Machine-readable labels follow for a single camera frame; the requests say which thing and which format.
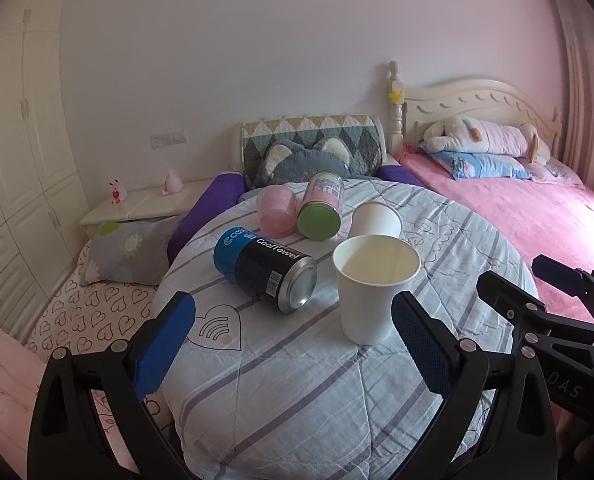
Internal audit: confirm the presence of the cream nightstand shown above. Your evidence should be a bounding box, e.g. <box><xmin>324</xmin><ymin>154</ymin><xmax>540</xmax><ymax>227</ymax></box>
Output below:
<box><xmin>80</xmin><ymin>178</ymin><xmax>216</xmax><ymax>235</ymax></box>

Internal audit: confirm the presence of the pink folded blanket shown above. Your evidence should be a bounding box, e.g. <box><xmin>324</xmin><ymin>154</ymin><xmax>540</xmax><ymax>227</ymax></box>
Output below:
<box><xmin>0</xmin><ymin>324</ymin><xmax>145</xmax><ymax>480</ymax></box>

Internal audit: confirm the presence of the pink figurine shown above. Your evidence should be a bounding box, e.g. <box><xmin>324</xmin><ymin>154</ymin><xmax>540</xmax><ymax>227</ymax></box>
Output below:
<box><xmin>161</xmin><ymin>168</ymin><xmax>183</xmax><ymax>196</ymax></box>

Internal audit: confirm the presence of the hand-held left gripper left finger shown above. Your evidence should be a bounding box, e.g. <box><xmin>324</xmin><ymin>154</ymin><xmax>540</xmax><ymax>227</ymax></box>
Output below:
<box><xmin>26</xmin><ymin>291</ymin><xmax>197</xmax><ymax>480</ymax></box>

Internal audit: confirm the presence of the pink bed sheet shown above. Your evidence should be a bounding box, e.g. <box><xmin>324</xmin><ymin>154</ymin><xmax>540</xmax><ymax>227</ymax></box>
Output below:
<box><xmin>393</xmin><ymin>146</ymin><xmax>594</xmax><ymax>323</ymax></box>

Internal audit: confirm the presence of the blue and black can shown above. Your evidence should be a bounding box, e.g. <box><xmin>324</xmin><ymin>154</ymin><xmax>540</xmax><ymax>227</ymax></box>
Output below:
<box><xmin>213</xmin><ymin>227</ymin><xmax>318</xmax><ymax>314</ymax></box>

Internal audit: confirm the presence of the blue printed pillow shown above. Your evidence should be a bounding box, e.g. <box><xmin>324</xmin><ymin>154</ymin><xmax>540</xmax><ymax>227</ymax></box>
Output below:
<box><xmin>419</xmin><ymin>142</ymin><xmax>534</xmax><ymax>181</ymax></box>

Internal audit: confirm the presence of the wall switch panel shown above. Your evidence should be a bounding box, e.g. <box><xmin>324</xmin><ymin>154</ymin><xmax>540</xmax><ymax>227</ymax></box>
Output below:
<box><xmin>149</xmin><ymin>131</ymin><xmax>188</xmax><ymax>149</ymax></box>

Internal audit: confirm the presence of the pink curtain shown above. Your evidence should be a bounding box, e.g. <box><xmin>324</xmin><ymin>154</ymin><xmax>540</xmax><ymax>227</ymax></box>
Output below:
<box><xmin>546</xmin><ymin>0</ymin><xmax>594</xmax><ymax>213</ymax></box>

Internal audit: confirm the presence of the heart print sheet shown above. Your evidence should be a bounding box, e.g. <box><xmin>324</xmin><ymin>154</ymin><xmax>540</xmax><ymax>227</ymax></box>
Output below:
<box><xmin>24</xmin><ymin>249</ymin><xmax>174</xmax><ymax>367</ymax></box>

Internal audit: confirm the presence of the pink printed pillow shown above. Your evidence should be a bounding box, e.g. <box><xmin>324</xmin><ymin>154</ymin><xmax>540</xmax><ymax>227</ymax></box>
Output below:
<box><xmin>526</xmin><ymin>156</ymin><xmax>586</xmax><ymax>192</ymax></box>

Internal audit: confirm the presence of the green lid jar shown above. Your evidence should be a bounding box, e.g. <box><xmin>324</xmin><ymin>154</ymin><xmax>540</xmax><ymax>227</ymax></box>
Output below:
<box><xmin>297</xmin><ymin>170</ymin><xmax>345</xmax><ymax>241</ymax></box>

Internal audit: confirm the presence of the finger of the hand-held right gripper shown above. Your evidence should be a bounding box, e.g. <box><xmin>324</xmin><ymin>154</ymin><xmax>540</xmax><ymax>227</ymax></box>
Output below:
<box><xmin>531</xmin><ymin>254</ymin><xmax>594</xmax><ymax>323</ymax></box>
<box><xmin>476</xmin><ymin>270</ymin><xmax>594</xmax><ymax>347</ymax></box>

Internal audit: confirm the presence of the white paper cup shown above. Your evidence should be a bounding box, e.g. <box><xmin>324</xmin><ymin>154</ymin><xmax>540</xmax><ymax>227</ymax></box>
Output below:
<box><xmin>348</xmin><ymin>201</ymin><xmax>404</xmax><ymax>239</ymax></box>
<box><xmin>332</xmin><ymin>234</ymin><xmax>422</xmax><ymax>346</ymax></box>

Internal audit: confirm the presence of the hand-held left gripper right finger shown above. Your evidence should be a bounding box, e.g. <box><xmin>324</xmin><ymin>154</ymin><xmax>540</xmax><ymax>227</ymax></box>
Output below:
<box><xmin>391</xmin><ymin>291</ymin><xmax>560</xmax><ymax>480</ymax></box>

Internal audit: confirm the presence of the purple bed bumper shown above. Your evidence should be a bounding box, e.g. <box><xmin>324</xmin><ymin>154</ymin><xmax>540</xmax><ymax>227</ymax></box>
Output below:
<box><xmin>378</xmin><ymin>164</ymin><xmax>424</xmax><ymax>188</ymax></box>
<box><xmin>167</xmin><ymin>172</ymin><xmax>244</xmax><ymax>267</ymax></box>

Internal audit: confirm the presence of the grey flower pillow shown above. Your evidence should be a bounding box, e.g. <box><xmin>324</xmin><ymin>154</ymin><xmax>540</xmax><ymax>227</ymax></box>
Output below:
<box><xmin>80</xmin><ymin>217</ymin><xmax>184</xmax><ymax>287</ymax></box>

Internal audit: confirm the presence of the grey cat pillow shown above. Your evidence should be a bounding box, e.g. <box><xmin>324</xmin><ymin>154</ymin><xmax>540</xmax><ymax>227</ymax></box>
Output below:
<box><xmin>253</xmin><ymin>137</ymin><xmax>353</xmax><ymax>187</ymax></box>

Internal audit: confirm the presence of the white and pink plush toy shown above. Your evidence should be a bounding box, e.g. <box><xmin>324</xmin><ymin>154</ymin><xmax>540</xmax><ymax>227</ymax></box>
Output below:
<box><xmin>422</xmin><ymin>114</ymin><xmax>552</xmax><ymax>167</ymax></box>

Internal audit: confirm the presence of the pink plastic cup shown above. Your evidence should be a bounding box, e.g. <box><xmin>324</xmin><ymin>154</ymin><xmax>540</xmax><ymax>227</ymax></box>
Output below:
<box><xmin>256</xmin><ymin>185</ymin><xmax>299</xmax><ymax>237</ymax></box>

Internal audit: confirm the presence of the patchwork triangle headboard cover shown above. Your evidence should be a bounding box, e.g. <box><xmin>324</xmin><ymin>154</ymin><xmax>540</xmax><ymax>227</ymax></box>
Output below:
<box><xmin>239</xmin><ymin>114</ymin><xmax>385</xmax><ymax>187</ymax></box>

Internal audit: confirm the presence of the cream wardrobe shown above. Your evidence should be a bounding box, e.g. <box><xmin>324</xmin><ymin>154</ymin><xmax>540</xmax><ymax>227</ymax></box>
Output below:
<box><xmin>0</xmin><ymin>0</ymin><xmax>94</xmax><ymax>348</ymax></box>

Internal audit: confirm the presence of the cream bed headboard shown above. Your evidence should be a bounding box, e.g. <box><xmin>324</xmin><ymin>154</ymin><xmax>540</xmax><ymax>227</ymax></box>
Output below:
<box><xmin>387</xmin><ymin>61</ymin><xmax>564</xmax><ymax>162</ymax></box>

